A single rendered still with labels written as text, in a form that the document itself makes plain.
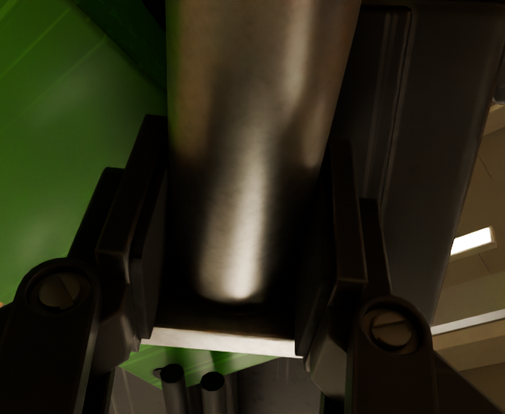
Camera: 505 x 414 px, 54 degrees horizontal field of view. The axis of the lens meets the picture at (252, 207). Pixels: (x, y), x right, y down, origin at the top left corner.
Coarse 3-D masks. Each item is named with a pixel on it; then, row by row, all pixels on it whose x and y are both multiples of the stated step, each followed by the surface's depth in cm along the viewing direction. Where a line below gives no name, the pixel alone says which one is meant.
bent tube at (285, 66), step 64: (192, 0) 7; (256, 0) 6; (320, 0) 6; (192, 64) 7; (256, 64) 7; (320, 64) 7; (192, 128) 8; (256, 128) 8; (320, 128) 8; (192, 192) 9; (256, 192) 9; (192, 256) 10; (256, 256) 10; (192, 320) 11; (256, 320) 11
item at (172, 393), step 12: (168, 372) 20; (180, 372) 20; (216, 372) 20; (168, 384) 19; (180, 384) 20; (204, 384) 19; (216, 384) 19; (228, 384) 21; (168, 396) 20; (180, 396) 20; (192, 396) 22; (204, 396) 19; (216, 396) 19; (228, 396) 22; (168, 408) 20; (180, 408) 20; (192, 408) 23; (204, 408) 20; (216, 408) 20; (228, 408) 22
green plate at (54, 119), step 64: (0, 0) 10; (64, 0) 10; (128, 0) 14; (0, 64) 11; (64, 64) 11; (128, 64) 11; (0, 128) 12; (64, 128) 12; (128, 128) 12; (0, 192) 14; (64, 192) 14; (0, 256) 16; (64, 256) 16; (192, 384) 22
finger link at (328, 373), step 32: (352, 160) 10; (320, 192) 10; (352, 192) 9; (320, 224) 9; (352, 224) 9; (320, 256) 9; (352, 256) 8; (384, 256) 9; (320, 288) 8; (352, 288) 8; (384, 288) 9; (320, 320) 9; (320, 352) 9; (320, 384) 9; (448, 384) 8
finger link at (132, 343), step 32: (160, 128) 10; (128, 160) 9; (160, 160) 10; (96, 192) 10; (128, 192) 9; (160, 192) 9; (96, 224) 9; (128, 224) 8; (160, 224) 10; (96, 256) 8; (128, 256) 8; (160, 256) 10; (128, 288) 8; (160, 288) 11; (0, 320) 8; (128, 320) 9; (96, 352) 8; (128, 352) 9
